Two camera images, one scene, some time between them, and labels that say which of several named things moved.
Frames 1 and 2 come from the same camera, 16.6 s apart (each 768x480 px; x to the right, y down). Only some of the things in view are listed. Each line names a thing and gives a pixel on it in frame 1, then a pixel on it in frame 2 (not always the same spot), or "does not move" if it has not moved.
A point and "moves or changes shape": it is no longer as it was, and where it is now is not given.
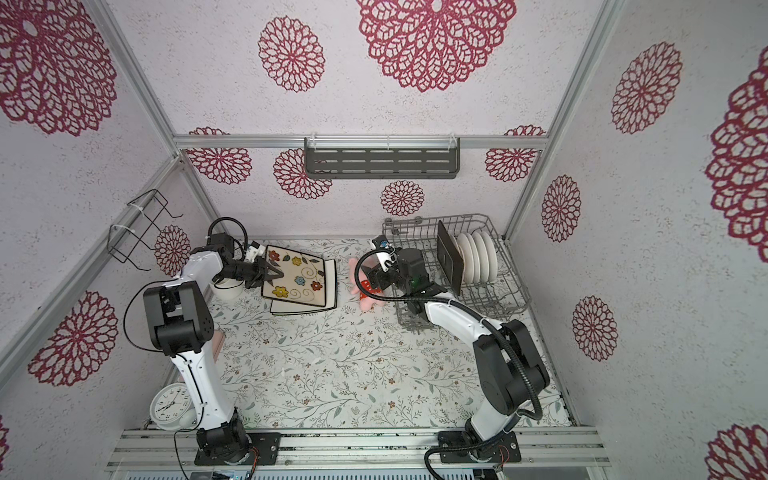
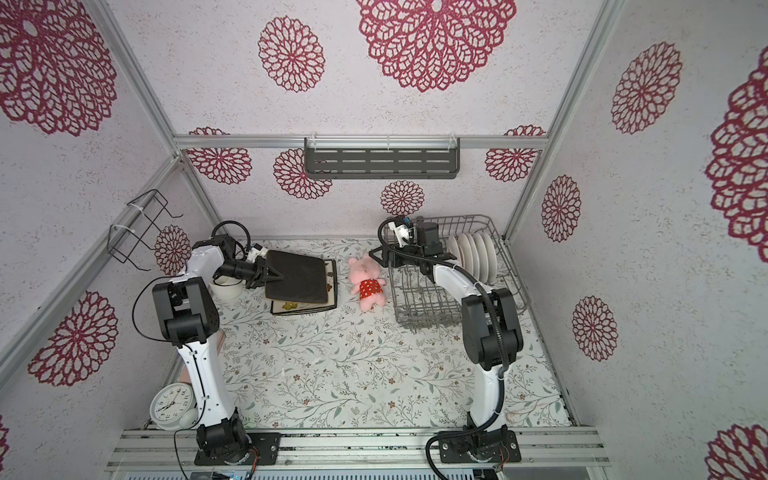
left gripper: [263, 275] does not move
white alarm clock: [172, 407] does not move
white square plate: [282, 306] does not move
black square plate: [449, 257] moves or changes shape
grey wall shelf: [382, 157] does not move
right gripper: [378, 275] -> [390, 251]
